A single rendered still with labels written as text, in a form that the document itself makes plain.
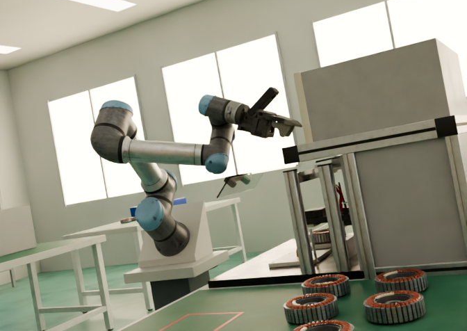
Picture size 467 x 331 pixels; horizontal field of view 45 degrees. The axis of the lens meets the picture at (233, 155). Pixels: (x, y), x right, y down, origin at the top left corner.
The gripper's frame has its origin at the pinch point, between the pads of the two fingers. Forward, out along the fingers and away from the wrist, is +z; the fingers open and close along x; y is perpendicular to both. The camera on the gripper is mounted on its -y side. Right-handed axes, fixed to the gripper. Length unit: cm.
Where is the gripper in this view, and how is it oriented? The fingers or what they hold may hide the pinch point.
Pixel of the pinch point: (298, 122)
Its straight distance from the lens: 176.3
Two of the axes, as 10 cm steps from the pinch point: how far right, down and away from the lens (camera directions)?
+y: -2.1, 9.6, 1.8
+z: 8.5, 2.7, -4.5
